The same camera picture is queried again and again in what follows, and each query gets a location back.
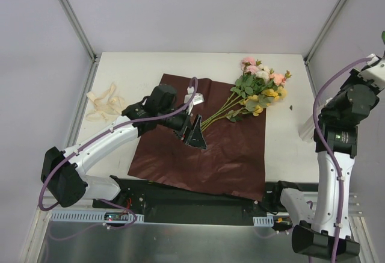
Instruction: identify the red wrapping paper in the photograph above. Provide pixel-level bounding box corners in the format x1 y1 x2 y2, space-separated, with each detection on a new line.
127 73 267 201

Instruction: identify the cream ribbon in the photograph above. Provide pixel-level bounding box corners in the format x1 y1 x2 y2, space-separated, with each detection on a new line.
85 82 127 122

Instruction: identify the artificial flower bouquet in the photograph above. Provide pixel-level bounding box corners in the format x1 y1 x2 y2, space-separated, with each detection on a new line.
202 57 292 131

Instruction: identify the pink rose stem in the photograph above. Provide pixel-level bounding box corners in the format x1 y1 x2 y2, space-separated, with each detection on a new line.
381 31 385 58

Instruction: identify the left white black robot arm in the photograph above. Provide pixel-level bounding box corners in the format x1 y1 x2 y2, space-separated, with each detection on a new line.
41 84 207 208

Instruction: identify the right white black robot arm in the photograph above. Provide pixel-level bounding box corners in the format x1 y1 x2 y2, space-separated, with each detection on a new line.
267 57 384 262

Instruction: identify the white ribbed vase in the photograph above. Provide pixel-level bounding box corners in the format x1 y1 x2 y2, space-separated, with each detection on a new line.
298 116 315 143

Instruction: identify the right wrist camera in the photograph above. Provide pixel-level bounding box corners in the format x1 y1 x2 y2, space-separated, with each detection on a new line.
359 54 384 91

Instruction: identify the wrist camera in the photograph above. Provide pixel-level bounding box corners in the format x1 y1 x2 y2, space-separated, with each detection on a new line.
359 54 384 91
184 87 205 106

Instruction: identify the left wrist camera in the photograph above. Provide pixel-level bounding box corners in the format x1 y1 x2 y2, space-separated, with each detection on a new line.
184 87 205 106

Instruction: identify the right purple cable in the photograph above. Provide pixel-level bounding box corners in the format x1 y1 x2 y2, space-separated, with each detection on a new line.
252 57 374 263

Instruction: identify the purple cable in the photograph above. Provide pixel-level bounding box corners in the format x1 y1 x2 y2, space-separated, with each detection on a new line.
252 57 374 263
37 76 199 241

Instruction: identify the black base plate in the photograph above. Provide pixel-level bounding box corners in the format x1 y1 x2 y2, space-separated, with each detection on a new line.
90 178 307 234

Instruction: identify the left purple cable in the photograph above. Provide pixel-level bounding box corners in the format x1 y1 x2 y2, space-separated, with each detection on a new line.
37 76 199 241

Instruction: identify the right aluminium frame post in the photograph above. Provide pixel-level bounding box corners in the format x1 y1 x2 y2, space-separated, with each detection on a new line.
304 0 349 65

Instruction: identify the aluminium frame post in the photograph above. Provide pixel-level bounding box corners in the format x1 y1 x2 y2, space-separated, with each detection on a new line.
58 0 97 63
304 0 349 65

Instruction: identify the right white cable duct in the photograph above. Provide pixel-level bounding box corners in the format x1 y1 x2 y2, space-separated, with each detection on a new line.
253 215 274 227

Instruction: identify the white cable duct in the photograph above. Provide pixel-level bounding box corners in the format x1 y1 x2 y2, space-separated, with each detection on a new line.
51 211 144 224
253 215 274 227

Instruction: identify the left aluminium frame post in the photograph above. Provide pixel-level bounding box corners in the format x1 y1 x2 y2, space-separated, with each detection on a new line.
58 0 97 63

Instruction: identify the left white cable duct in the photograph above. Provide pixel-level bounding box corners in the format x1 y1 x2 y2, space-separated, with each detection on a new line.
51 211 144 224

